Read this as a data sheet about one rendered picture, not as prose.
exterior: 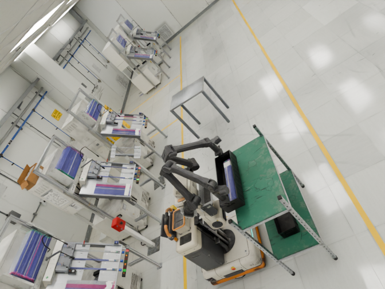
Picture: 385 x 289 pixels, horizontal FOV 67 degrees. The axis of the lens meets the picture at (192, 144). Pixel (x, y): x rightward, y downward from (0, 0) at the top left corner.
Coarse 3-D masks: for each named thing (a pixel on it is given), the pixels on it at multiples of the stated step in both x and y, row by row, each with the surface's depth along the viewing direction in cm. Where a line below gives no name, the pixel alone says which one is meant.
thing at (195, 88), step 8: (200, 80) 488; (184, 88) 509; (192, 88) 487; (200, 88) 469; (176, 96) 510; (184, 96) 488; (192, 96) 470; (208, 96) 469; (176, 104) 489; (224, 104) 526
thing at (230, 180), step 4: (228, 160) 271; (224, 164) 271; (228, 164) 267; (224, 168) 267; (228, 168) 263; (228, 172) 260; (232, 172) 259; (228, 176) 257; (232, 176) 254; (228, 180) 254; (232, 180) 250; (228, 184) 251; (232, 184) 247; (232, 188) 244; (232, 192) 242; (232, 196) 239; (236, 196) 237
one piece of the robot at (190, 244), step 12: (192, 228) 282; (204, 228) 289; (180, 240) 282; (192, 240) 272; (204, 240) 284; (216, 240) 294; (228, 240) 314; (180, 252) 278; (192, 252) 280; (204, 252) 279; (216, 252) 291; (204, 264) 294; (216, 264) 294
